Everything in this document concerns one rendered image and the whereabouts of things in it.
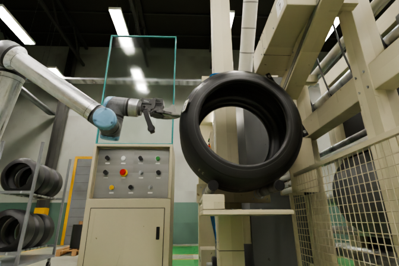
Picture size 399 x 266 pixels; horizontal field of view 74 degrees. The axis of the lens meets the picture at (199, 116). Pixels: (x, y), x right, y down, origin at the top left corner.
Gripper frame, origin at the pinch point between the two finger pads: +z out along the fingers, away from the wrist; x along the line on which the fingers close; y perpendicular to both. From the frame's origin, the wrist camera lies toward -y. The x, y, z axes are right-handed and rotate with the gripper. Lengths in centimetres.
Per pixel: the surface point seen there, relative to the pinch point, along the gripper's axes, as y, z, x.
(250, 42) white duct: 97, 45, 60
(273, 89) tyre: 14.4, 43.1, -12.0
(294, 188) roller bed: -25, 65, 21
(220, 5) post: 101, 16, 28
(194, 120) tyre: -5.5, 8.1, -12.0
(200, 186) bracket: -29.0, 15.1, 24.8
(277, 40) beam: 45, 46, -10
